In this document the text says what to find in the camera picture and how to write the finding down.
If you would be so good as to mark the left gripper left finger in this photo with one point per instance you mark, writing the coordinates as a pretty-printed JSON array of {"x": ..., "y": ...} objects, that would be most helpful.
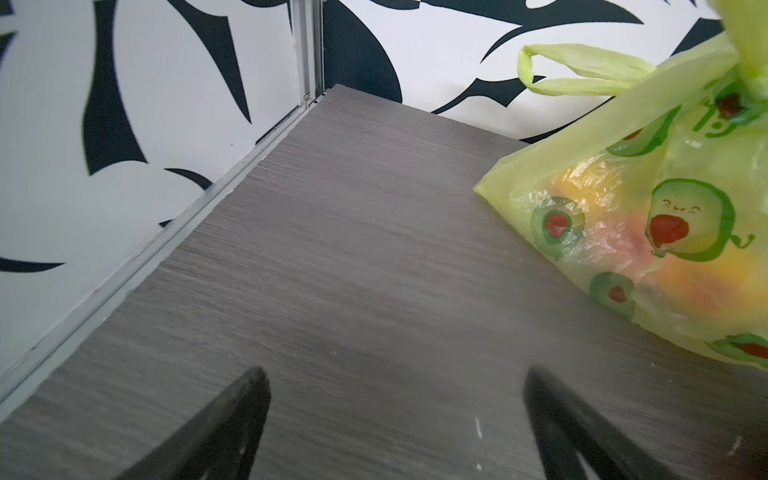
[{"x": 219, "y": 442}]

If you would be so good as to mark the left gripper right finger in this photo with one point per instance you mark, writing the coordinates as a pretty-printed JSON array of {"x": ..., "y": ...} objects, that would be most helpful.
[{"x": 568, "y": 432}]

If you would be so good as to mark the green avocado plastic bag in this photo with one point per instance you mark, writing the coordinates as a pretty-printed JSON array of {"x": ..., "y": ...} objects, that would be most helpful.
[{"x": 655, "y": 204}]

